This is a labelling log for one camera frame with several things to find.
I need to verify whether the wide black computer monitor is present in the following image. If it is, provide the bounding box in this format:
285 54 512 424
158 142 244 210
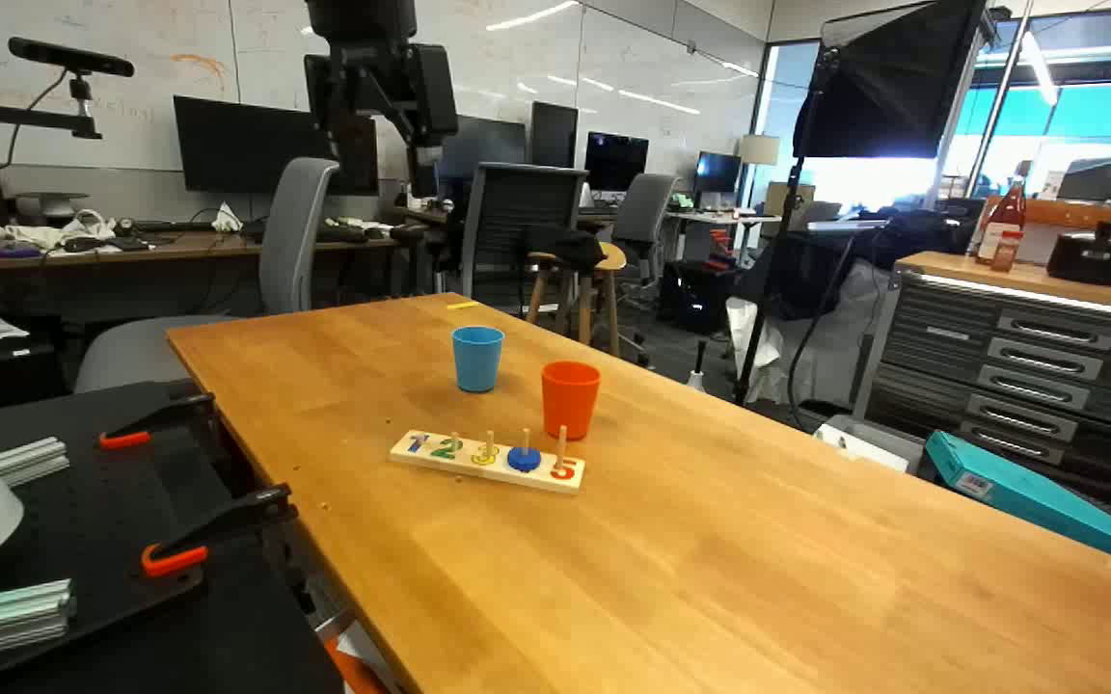
170 91 330 201

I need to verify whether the grey swivel chair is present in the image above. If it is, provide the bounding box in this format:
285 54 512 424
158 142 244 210
602 171 677 296

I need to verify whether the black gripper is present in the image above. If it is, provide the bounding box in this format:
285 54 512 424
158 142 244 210
302 39 462 149

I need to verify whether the black side table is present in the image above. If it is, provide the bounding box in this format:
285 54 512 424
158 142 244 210
0 377 345 694

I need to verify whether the grey drawer cabinet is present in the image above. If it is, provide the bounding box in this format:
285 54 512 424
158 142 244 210
849 248 1111 519

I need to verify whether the red bottle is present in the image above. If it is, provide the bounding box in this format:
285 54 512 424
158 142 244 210
972 177 1031 275

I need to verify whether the small black monitor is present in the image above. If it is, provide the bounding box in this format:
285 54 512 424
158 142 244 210
529 99 583 171

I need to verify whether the white cardboard box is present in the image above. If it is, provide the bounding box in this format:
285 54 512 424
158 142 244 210
813 411 929 476

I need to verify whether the aluminium extrusion stack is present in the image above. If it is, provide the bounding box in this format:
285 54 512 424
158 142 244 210
0 573 78 661
0 433 71 489

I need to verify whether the blue plastic cup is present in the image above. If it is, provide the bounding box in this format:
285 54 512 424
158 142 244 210
452 322 507 398

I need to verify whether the black softbox light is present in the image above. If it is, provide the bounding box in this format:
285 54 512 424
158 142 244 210
790 0 992 162

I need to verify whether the black clamp orange handle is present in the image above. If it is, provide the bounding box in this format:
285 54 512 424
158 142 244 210
140 480 302 581
97 390 219 455

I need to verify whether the white table lamp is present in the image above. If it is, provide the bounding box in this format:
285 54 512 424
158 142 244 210
732 131 781 207

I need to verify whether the wooden stool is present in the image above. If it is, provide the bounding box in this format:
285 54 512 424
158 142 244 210
519 235 631 359

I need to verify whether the grey office chair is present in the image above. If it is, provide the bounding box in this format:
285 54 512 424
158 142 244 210
71 154 344 398

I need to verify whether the black monitor lit screen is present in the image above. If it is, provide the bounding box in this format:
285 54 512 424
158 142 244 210
583 126 650 196

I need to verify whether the teal plastic case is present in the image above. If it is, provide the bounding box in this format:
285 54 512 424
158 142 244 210
921 429 1111 581

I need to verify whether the long wooden desk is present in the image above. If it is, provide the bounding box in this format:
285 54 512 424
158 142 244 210
0 225 402 329

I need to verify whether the black bar camera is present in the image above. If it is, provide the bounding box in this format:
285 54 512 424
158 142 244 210
5 33 140 82

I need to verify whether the orange plastic cup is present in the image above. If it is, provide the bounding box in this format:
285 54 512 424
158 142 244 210
539 359 605 448

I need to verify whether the wooden number puzzle board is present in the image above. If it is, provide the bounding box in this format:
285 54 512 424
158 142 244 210
385 424 591 496

